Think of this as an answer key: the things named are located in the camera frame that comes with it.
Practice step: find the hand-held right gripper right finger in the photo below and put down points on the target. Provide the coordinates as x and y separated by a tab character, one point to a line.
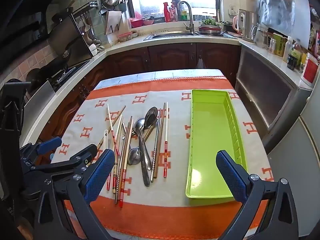
230	172

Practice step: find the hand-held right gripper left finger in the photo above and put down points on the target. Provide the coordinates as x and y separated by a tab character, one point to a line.
100	172

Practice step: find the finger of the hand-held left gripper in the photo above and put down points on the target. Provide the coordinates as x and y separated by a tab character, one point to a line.
80	157
50	144

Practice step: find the bamboo chopstick orange tip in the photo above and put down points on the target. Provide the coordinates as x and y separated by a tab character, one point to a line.
114	180

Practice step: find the twisted metal chopstick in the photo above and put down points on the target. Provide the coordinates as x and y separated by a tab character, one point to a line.
118	180
155	152

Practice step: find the white plastic spoon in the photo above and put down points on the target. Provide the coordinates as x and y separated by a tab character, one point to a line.
106	137

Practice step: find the green plastic utensil tray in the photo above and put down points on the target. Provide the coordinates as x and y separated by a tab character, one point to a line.
212	142

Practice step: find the small metal spoon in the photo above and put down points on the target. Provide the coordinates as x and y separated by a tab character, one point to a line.
134	157

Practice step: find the brown wooden chopstick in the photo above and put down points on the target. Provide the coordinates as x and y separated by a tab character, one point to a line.
127	142
159	142

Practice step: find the long metal spoon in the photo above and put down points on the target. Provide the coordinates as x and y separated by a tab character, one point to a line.
139	127

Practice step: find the dark brown chopstick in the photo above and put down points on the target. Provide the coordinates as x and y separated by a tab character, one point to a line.
154	126

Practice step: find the large metal spoon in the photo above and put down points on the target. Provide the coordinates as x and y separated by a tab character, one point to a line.
151	116

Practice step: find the small steel side panel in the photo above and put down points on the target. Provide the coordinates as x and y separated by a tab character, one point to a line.
40	97

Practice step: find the black wok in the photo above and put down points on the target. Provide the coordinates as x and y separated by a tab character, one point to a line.
35	76

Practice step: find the orange and grey printed blanket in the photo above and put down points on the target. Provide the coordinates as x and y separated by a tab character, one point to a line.
160	192

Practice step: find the black gas stove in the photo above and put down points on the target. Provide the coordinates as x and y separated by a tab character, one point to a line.
67	73

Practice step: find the grey metal cabinet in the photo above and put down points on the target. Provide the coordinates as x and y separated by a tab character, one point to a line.
265	92

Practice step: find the white cups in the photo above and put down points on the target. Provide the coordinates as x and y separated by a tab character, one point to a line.
93	48

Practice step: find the steel stove splash screen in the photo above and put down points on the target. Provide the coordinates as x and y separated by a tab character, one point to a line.
72	40

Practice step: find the bag hanging on cabinet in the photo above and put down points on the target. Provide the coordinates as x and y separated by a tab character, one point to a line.
200	63

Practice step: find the light blue table cover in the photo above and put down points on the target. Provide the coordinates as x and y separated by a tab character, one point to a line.
160	76

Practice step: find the black range hood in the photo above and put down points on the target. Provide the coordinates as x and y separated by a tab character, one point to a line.
25	10

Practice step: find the dark glass jar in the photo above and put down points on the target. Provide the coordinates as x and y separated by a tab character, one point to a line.
291	62

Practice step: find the red and white container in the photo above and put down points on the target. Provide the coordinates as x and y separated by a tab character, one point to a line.
310	71

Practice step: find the food container pink lid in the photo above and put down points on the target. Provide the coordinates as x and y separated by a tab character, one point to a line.
125	36

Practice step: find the dark wooden kitchen cabinets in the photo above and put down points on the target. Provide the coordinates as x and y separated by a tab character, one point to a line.
172	55

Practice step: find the white plastic bottle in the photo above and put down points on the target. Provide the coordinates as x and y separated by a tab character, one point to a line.
287	50

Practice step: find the green box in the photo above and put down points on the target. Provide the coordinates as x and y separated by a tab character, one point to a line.
279	46

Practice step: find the wooden cutting board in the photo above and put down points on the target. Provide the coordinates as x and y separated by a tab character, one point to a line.
113	21

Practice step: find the glass pitcher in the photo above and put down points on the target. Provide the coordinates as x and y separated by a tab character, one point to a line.
261	37

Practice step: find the steel basin with vegetables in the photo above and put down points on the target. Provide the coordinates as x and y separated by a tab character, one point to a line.
210	28

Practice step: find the pink bowl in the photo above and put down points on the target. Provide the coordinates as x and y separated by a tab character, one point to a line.
136	22

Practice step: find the steel sink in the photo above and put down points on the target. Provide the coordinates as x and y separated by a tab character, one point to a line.
175	35

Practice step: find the steel electric kettle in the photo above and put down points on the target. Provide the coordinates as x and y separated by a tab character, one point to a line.
243	25

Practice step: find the steel kitchen faucet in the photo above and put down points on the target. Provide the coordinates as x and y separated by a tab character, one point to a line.
190	15

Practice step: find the green dish soap bottle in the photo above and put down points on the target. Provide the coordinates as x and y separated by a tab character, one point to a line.
184	13

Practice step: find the hanging clear plastic bag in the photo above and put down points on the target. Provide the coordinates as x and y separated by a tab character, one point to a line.
277	5

